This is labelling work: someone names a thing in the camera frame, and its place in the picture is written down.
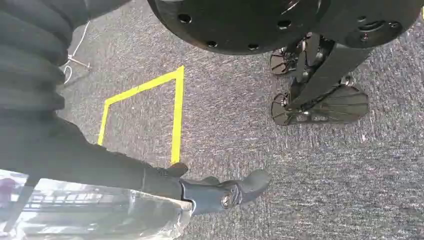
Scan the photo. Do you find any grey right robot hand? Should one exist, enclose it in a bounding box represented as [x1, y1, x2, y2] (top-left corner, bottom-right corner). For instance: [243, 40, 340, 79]
[0, 112, 271, 240]

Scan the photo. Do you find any yellow floor tape square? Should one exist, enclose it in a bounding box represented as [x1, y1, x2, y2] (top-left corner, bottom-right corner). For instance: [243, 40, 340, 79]
[97, 65, 185, 166]

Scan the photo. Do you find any robot black left foot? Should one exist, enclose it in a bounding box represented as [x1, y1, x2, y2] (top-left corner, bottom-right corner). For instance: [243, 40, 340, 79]
[269, 46, 300, 76]

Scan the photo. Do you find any robot black foot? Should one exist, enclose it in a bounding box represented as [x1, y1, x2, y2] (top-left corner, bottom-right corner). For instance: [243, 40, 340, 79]
[270, 84, 370, 126]
[269, 46, 300, 76]

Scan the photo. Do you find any robot black right foot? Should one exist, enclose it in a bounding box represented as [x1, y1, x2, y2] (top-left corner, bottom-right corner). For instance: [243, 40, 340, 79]
[270, 84, 370, 126]

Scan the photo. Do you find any white floor cable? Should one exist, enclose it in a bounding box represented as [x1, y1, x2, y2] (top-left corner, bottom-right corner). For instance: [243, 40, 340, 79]
[62, 20, 92, 85]

